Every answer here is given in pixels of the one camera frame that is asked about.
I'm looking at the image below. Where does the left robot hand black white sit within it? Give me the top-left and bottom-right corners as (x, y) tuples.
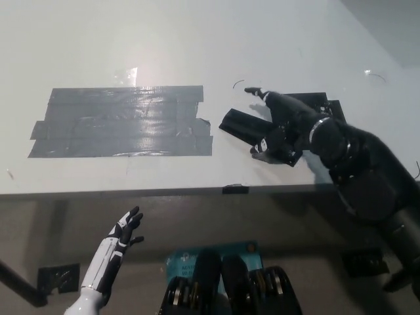
(105, 205), (146, 261)

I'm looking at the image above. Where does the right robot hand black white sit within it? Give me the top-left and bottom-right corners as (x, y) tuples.
(243, 86), (330, 156)

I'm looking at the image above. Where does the black stapler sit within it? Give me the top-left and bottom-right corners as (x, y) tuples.
(219, 108), (300, 167)

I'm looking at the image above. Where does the black tape patch on table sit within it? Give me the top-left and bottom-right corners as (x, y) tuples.
(281, 92), (346, 155)

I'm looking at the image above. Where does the teal cardboard box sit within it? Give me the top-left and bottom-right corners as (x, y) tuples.
(165, 241), (263, 296)

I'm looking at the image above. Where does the black floor tape patch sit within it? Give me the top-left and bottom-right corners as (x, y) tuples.
(37, 262), (81, 295)
(341, 251), (390, 280)

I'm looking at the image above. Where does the small black tape strip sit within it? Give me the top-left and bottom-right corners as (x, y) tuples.
(222, 184), (249, 195)

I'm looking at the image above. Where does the clear tape piece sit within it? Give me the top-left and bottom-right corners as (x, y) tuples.
(114, 66), (139, 87)

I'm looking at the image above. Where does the grey duct tape patch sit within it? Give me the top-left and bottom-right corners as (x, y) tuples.
(27, 85), (214, 159)

